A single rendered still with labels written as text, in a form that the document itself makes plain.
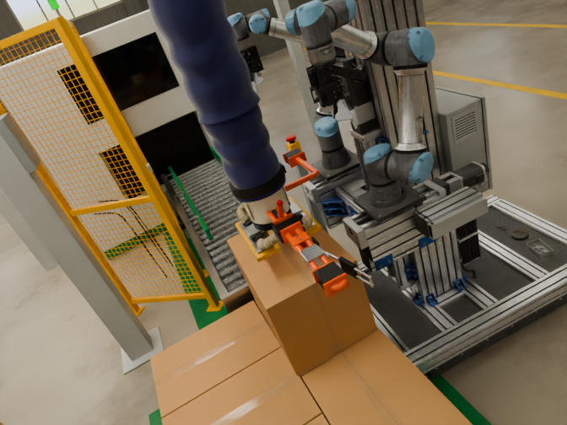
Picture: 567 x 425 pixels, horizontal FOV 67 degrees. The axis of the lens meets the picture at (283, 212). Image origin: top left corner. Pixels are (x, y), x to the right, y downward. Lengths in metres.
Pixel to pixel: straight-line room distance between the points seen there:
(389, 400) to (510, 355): 0.95
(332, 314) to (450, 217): 0.61
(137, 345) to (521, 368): 2.34
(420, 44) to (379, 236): 0.75
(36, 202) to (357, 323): 1.85
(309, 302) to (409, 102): 0.82
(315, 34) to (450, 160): 1.07
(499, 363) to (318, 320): 1.08
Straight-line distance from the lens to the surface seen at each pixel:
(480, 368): 2.48
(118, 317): 3.10
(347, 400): 1.79
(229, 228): 3.03
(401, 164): 1.63
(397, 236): 1.88
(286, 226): 1.54
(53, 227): 2.78
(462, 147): 2.09
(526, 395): 2.41
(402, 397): 1.76
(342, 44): 1.52
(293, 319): 1.71
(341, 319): 1.82
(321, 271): 1.27
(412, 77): 1.60
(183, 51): 1.49
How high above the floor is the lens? 2.00
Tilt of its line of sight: 29 degrees down
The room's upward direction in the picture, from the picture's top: 21 degrees counter-clockwise
